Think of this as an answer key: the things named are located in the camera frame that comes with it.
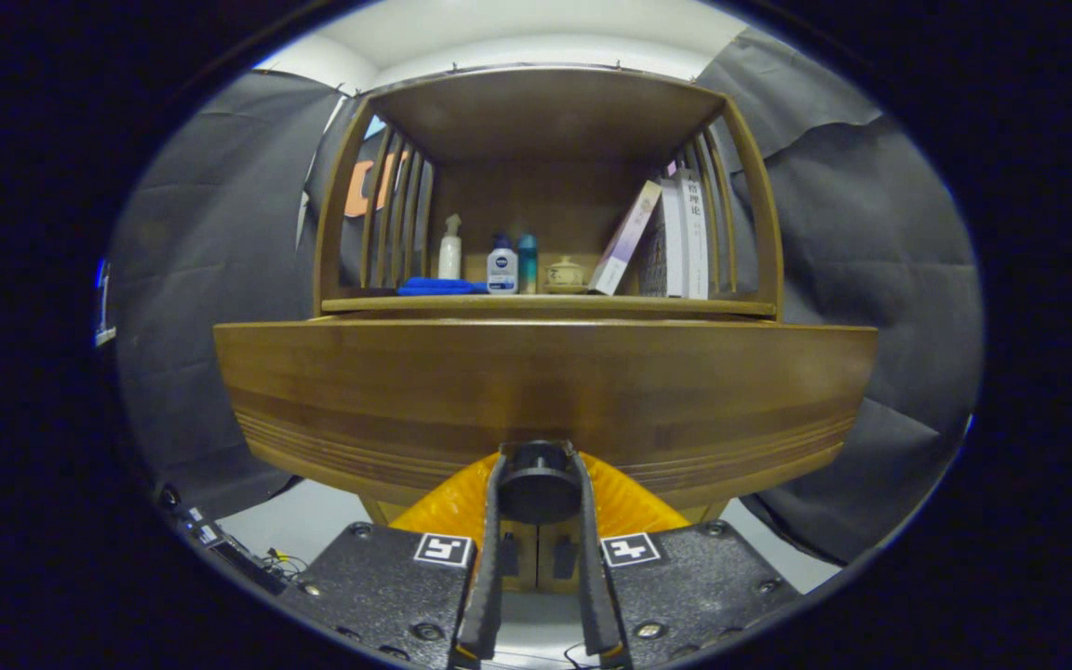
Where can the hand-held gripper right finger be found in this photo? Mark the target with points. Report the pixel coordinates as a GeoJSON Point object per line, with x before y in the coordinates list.
{"type": "Point", "coordinates": [694, 586]}

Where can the black power strip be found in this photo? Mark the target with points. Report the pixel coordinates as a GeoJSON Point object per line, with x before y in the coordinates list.
{"type": "Point", "coordinates": [220, 549]}

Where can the dark patterned book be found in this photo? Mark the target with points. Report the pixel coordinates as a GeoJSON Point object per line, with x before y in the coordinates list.
{"type": "Point", "coordinates": [653, 261]}

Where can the black drawer knob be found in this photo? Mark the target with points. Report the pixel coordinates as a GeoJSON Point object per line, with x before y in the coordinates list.
{"type": "Point", "coordinates": [538, 484]}

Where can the purple white book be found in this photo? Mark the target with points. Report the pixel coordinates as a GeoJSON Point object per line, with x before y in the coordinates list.
{"type": "Point", "coordinates": [627, 240]}

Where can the teal bottle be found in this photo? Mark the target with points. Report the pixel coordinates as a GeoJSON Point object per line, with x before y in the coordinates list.
{"type": "Point", "coordinates": [528, 261]}

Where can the lidded ceramic tea cup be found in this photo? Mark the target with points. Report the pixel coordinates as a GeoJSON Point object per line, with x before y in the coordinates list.
{"type": "Point", "coordinates": [565, 273]}

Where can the wooden cabinet door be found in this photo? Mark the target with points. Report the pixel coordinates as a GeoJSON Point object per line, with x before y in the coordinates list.
{"type": "Point", "coordinates": [546, 582]}
{"type": "Point", "coordinates": [529, 569]}

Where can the wooden cabinet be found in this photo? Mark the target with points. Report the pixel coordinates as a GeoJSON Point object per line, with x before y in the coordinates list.
{"type": "Point", "coordinates": [545, 112]}

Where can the white spray bottle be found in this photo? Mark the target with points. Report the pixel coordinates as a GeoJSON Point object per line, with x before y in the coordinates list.
{"type": "Point", "coordinates": [449, 251]}

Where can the wooden drawer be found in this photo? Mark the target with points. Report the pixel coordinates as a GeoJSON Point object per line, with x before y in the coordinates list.
{"type": "Point", "coordinates": [536, 381]}

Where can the plain white book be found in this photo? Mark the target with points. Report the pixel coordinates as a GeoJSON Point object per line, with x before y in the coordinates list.
{"type": "Point", "coordinates": [673, 242]}

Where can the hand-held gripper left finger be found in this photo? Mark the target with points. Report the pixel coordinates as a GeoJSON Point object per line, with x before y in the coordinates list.
{"type": "Point", "coordinates": [387, 586]}

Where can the wooden countertop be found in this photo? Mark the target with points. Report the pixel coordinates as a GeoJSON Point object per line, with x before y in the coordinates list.
{"type": "Point", "coordinates": [573, 303]}

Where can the blue cloth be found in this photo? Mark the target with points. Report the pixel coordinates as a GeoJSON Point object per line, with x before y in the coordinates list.
{"type": "Point", "coordinates": [438, 286]}

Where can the white book with printed spine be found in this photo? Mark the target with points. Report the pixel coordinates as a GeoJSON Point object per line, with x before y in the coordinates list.
{"type": "Point", "coordinates": [695, 237]}

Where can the white blue-capped lotion bottle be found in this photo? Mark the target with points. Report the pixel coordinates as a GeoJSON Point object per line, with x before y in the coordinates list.
{"type": "Point", "coordinates": [502, 268]}

